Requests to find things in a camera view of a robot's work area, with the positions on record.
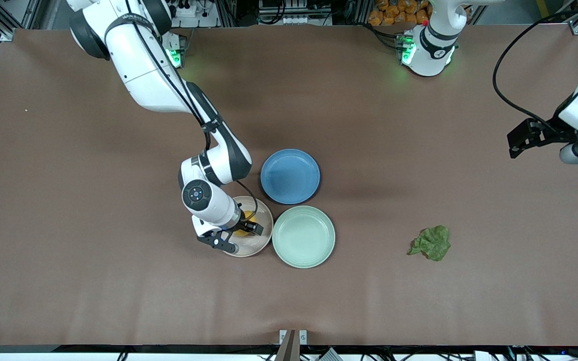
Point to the blue plate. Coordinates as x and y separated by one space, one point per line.
290 176

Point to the white power strip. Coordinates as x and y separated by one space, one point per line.
196 15

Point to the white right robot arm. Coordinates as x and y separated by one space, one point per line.
143 75

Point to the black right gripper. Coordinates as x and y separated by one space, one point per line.
245 223

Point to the beige plate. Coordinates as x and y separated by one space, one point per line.
264 240

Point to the green lettuce leaf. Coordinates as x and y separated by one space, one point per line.
432 243

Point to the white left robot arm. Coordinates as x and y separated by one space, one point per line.
427 55

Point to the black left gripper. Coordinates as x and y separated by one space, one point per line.
551 134

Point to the light green plate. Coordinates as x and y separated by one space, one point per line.
303 236

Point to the orange packaged snacks pile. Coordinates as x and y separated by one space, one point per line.
394 12

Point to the yellow lemon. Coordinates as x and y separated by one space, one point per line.
241 232

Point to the metal post bracket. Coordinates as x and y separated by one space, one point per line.
291 343

